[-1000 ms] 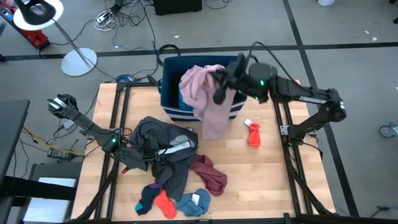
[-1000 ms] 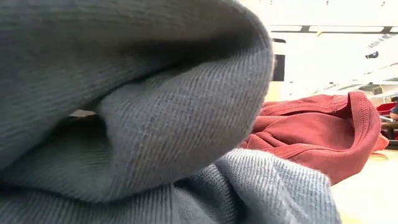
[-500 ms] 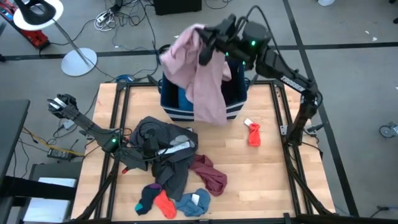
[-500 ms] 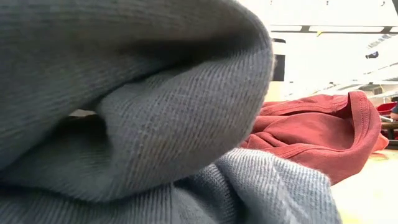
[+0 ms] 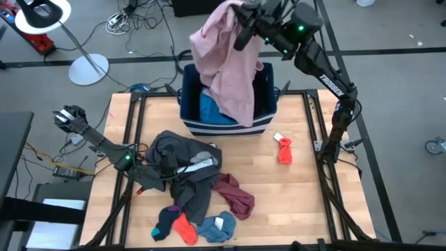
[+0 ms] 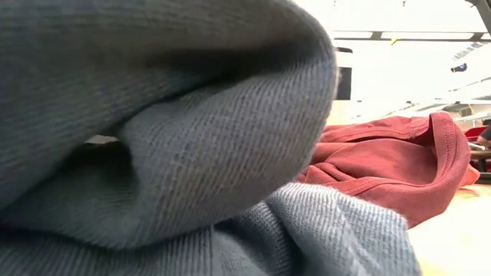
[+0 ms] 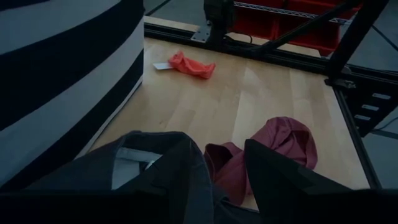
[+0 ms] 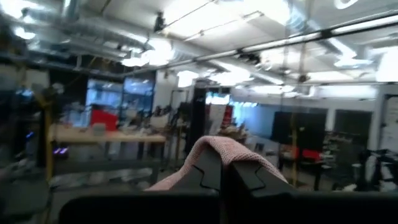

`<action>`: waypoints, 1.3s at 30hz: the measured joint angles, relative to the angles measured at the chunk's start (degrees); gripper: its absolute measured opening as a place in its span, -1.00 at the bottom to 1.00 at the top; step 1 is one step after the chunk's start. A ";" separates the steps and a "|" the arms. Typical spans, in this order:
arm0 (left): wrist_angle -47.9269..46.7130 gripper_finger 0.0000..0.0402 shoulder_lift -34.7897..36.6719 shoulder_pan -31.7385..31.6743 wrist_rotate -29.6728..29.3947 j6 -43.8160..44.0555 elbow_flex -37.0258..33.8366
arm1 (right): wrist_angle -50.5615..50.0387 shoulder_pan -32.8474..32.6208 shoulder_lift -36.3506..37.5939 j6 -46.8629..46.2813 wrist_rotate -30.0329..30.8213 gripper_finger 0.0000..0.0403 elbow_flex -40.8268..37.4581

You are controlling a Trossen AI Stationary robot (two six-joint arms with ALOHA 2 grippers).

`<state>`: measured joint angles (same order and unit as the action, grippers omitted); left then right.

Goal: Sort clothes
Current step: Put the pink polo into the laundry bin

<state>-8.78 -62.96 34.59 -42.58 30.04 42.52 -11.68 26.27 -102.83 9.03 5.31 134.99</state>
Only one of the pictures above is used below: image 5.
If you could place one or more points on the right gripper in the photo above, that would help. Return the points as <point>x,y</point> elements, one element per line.
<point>259,21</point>

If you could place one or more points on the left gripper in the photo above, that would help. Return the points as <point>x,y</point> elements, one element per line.
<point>169,160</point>

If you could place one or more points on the dark grey garment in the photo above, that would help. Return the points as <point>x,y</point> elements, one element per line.
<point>195,195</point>

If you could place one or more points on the navy sock purple toe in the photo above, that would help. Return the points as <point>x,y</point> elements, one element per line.
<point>167,219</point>

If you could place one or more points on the pink garment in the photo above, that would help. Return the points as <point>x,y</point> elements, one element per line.
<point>226,73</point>

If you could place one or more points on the bright blue garment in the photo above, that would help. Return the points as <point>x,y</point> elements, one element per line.
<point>214,111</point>

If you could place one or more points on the maroon garment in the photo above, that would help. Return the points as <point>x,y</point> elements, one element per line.
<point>237,198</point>

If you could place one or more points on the grey-blue sock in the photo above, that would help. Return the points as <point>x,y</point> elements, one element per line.
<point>209,231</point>

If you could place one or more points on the orange sock white tag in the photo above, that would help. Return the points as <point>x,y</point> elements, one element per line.
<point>285,153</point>

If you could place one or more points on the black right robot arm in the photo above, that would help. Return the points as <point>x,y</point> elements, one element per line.
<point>331,87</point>

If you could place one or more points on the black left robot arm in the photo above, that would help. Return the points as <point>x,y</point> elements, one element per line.
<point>104,144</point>

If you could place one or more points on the black box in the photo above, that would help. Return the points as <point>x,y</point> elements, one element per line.
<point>188,7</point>

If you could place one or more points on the navy white-striped fabric bin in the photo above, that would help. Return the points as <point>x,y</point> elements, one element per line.
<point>265,101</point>

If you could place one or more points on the grey power adapter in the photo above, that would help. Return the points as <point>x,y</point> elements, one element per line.
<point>76,139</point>

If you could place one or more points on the black power brick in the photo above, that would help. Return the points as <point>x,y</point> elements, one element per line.
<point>66,172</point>

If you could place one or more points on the white round object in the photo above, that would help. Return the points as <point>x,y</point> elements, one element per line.
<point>364,2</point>

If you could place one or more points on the white floor lamp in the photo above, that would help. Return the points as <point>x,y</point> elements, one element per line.
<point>88,69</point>

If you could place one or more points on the grey cabinet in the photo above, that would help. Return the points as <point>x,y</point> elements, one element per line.
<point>52,195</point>

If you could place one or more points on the white power strip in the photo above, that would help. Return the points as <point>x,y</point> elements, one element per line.
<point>115,21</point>

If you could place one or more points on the black desk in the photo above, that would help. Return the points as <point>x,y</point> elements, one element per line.
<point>14,150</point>

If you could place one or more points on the red toolbox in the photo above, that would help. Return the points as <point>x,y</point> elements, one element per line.
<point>42,43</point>

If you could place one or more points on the caster wheel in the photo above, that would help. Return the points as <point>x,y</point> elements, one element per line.
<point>433,146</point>

